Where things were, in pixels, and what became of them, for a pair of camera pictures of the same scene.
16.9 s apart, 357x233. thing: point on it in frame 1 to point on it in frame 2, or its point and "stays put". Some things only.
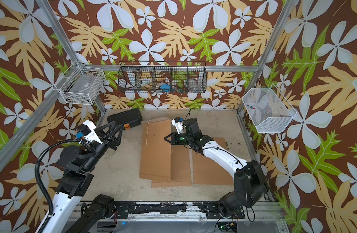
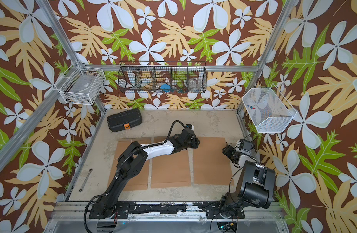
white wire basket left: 80,85 stays put
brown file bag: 210,170 stays put
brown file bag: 155,152 to 141,181
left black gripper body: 106,142 to 193,143
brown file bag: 180,169 stays put
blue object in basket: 166,87 stays put
